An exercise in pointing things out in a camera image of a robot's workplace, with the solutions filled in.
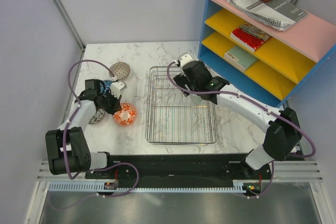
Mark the aluminium frame rail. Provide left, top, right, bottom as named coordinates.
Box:
left=37, top=161, right=323, bottom=183

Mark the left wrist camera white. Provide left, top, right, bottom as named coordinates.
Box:
left=110, top=81, right=127, bottom=99

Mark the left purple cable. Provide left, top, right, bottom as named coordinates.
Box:
left=47, top=59, right=139, bottom=210

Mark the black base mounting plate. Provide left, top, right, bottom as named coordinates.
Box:
left=85, top=153, right=271, bottom=187

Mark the spiral bound notebook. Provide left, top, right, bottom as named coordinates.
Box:
left=226, top=0, right=296, bottom=31

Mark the orange patterned glass bowl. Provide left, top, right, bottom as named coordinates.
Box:
left=113, top=102, right=137, bottom=126

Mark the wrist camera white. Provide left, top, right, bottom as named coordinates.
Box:
left=110, top=81, right=127, bottom=99
left=174, top=54, right=194, bottom=68

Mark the blue patterned bowl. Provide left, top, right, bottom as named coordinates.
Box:
left=100, top=80, right=113, bottom=94

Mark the brown patterned bowl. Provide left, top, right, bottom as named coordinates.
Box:
left=109, top=61, right=131, bottom=80

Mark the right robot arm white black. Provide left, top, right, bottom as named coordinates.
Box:
left=169, top=55, right=302, bottom=179

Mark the red patterned book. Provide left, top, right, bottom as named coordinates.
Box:
left=230, top=22, right=271, bottom=52

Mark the light green book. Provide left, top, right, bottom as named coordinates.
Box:
left=224, top=46, right=258, bottom=72

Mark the colourful wooden shelf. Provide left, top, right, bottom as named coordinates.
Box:
left=198, top=0, right=335, bottom=107

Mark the green glass bowl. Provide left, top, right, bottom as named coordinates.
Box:
left=190, top=94, right=202, bottom=105

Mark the grey patterned bowl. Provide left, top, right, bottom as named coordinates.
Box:
left=89, top=109, right=106, bottom=125

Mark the grey setup guide booklet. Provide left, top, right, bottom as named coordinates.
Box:
left=246, top=0, right=309, bottom=31

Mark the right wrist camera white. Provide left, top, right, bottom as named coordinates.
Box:
left=174, top=54, right=194, bottom=68

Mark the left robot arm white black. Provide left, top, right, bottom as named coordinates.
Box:
left=45, top=79, right=126, bottom=179

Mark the metal wire dish rack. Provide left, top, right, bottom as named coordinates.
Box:
left=145, top=66, right=219, bottom=145

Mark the light blue cable duct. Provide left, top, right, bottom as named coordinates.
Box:
left=48, top=180, right=260, bottom=193

